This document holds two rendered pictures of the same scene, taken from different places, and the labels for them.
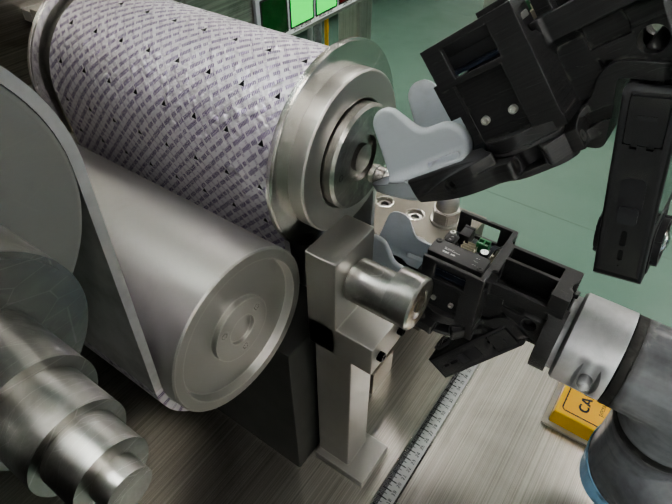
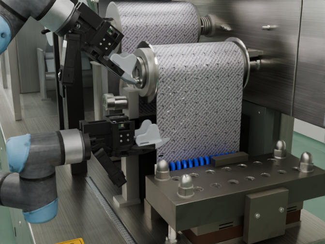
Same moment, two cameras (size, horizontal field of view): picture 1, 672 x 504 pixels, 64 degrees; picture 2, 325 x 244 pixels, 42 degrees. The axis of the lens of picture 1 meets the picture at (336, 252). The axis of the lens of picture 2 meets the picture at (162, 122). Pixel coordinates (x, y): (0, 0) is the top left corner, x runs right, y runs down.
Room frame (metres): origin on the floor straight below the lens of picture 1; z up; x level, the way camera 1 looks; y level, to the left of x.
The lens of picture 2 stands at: (0.87, -0.85, 1.42)
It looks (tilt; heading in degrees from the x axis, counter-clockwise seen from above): 17 degrees down; 121
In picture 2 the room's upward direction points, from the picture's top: straight up
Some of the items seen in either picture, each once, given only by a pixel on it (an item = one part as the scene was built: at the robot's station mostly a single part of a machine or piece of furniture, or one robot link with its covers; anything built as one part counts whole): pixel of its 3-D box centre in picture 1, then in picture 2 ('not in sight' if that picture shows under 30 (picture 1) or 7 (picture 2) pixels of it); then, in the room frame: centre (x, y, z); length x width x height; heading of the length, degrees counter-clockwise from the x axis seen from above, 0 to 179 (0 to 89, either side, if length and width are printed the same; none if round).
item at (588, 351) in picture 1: (586, 345); (71, 145); (0.26, -0.20, 1.11); 0.08 x 0.05 x 0.08; 145
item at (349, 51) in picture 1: (336, 147); (145, 72); (0.32, 0.00, 1.25); 0.15 x 0.01 x 0.15; 145
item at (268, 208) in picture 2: not in sight; (266, 215); (0.64, -0.02, 0.96); 0.10 x 0.03 x 0.11; 55
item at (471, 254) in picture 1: (493, 293); (107, 138); (0.30, -0.13, 1.12); 0.12 x 0.08 x 0.09; 55
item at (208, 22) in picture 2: not in sight; (199, 26); (0.28, 0.38, 1.33); 0.07 x 0.07 x 0.07; 55
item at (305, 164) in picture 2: not in sight; (306, 160); (0.69, 0.13, 1.05); 0.04 x 0.04 x 0.04
